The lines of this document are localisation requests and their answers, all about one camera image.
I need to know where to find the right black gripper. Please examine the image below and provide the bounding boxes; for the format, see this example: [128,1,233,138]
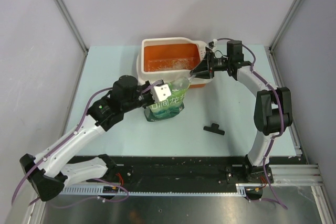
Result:
[191,51,232,79]

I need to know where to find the green litter bag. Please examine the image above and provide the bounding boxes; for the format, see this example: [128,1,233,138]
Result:
[144,81,188,122]

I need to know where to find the clear plastic scoop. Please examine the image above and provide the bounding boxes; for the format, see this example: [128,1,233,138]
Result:
[172,76,195,91]

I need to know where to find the orange and cream litter box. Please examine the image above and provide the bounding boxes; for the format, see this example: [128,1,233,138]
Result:
[136,37,207,84]

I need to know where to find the black bag clip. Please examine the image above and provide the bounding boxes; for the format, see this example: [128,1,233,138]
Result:
[203,123,225,135]

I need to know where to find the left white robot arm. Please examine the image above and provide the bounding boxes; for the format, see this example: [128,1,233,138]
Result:
[19,75,163,201]

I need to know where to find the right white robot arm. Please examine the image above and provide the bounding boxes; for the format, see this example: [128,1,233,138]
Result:
[190,38,293,183]

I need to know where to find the beige cat litter granules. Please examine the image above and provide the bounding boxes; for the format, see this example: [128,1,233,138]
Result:
[144,58,198,72]

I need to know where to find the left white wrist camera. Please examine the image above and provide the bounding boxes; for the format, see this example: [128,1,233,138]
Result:
[152,84,172,103]

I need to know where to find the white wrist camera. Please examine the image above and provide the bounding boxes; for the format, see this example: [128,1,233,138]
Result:
[152,84,172,103]
[207,39,218,51]

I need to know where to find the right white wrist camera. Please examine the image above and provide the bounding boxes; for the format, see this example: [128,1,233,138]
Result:
[207,39,218,51]

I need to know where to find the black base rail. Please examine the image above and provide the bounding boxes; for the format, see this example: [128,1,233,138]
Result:
[65,155,263,193]

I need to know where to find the right aluminium frame post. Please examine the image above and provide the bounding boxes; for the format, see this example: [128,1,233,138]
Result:
[269,0,304,52]

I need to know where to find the aluminium frame post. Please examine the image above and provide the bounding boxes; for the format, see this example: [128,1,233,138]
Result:
[53,0,88,55]
[269,0,304,52]

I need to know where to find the white slotted cable duct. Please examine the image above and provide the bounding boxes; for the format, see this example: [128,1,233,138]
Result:
[60,183,260,197]

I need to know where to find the aluminium side rail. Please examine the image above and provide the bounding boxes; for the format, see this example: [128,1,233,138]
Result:
[264,48,336,224]

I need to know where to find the left aluminium frame post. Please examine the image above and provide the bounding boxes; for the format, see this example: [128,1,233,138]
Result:
[53,0,88,55]

